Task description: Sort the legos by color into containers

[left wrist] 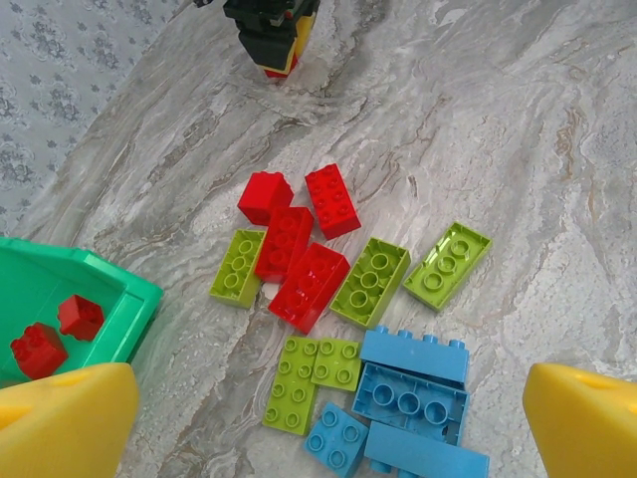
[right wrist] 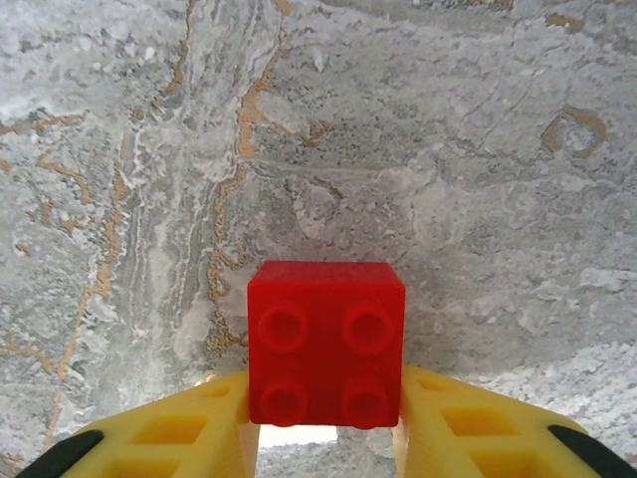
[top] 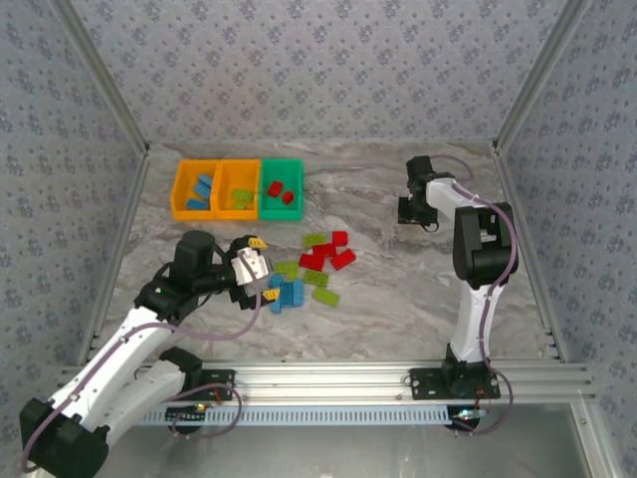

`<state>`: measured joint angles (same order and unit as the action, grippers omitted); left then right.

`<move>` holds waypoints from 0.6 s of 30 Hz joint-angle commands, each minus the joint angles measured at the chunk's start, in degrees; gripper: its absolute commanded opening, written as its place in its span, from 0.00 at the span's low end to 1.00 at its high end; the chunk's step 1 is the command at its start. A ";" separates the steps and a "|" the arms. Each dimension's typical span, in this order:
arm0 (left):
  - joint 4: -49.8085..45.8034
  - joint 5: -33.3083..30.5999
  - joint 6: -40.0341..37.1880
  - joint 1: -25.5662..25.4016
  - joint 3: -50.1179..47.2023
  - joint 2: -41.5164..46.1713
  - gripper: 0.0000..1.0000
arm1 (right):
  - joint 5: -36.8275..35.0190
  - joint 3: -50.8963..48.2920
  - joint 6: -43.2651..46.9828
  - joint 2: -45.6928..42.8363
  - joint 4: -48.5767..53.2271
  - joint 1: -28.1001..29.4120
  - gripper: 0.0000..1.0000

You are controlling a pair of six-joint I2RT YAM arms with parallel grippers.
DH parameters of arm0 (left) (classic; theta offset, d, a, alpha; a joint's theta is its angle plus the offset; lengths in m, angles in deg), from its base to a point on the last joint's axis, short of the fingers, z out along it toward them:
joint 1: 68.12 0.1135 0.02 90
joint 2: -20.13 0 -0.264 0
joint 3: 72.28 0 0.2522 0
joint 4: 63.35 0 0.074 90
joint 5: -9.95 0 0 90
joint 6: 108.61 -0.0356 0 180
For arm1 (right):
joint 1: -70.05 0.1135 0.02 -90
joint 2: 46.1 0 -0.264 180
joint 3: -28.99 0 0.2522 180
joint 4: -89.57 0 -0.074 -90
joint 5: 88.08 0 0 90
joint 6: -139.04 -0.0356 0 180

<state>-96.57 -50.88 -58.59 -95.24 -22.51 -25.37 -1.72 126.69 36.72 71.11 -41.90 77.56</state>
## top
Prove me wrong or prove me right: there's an orange plastic bin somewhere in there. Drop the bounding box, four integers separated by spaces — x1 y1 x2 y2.
169 158 223 222
211 158 263 222

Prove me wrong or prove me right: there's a green plastic bin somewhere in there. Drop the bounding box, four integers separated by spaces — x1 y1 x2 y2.
257 157 305 222

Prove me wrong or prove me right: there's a black controller board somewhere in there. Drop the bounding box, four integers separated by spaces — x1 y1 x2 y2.
450 406 487 434
165 403 209 434

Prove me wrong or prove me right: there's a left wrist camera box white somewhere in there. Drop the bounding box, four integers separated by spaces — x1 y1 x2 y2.
229 247 273 288

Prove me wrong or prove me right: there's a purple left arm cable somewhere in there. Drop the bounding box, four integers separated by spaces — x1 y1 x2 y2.
19 247 265 474

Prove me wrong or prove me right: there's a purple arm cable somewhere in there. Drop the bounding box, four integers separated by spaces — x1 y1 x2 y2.
19 247 265 474
422 153 519 438

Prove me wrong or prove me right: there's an aluminium table side rail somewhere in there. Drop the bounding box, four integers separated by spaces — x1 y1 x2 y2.
491 143 571 364
77 146 153 367

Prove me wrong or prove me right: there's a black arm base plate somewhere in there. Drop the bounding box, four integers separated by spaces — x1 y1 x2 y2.
198 368 237 402
408 367 502 402

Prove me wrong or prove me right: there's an aluminium mounting rail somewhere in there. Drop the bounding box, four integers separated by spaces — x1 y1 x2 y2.
53 361 597 405

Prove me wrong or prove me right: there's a slotted white cable duct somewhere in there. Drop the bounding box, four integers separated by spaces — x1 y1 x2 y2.
133 405 449 428

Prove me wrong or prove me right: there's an aluminium frame post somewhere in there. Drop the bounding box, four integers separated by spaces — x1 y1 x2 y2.
491 0 596 153
49 0 151 153

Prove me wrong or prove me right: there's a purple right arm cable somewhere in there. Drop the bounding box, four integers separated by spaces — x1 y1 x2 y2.
422 153 519 438

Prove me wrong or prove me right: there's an aluminium frame leg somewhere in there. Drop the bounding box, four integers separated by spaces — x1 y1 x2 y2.
569 402 621 478

